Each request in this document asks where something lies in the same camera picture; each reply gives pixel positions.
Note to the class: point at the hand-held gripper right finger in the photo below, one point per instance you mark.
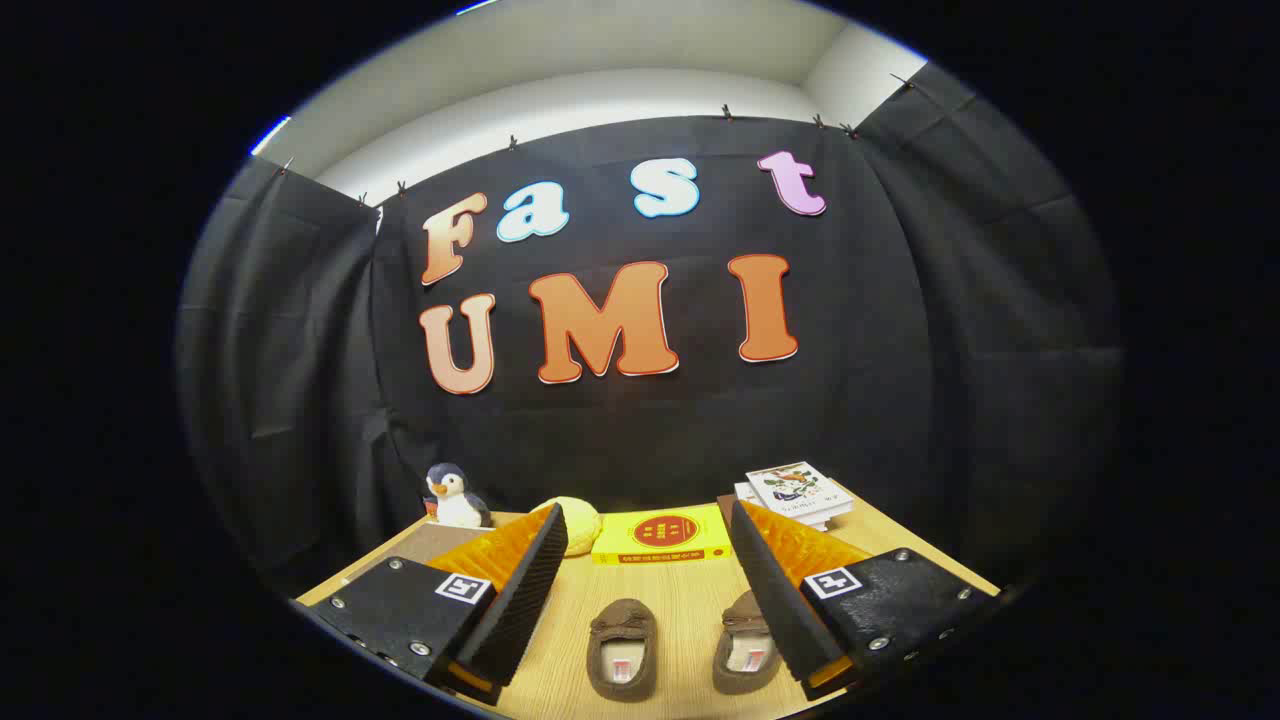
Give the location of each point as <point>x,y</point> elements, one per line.
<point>775,600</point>

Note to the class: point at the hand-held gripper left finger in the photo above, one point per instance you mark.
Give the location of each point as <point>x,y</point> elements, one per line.
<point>525,610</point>

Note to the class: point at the brown shoe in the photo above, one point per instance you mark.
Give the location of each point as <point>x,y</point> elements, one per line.
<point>620,650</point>
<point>740,650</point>

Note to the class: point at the yellow round plush bun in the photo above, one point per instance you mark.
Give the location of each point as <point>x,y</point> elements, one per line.
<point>580,525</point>

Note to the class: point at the white illustrated book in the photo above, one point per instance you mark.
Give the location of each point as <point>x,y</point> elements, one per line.
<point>795,488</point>

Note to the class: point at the yellow book with red circle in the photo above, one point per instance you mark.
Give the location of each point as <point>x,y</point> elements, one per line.
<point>660,535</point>

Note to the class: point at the penguin plush toy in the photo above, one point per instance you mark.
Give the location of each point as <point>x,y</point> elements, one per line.
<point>455,497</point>

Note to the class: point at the black backdrop cloth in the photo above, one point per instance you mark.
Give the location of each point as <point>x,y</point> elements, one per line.
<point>650,440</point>

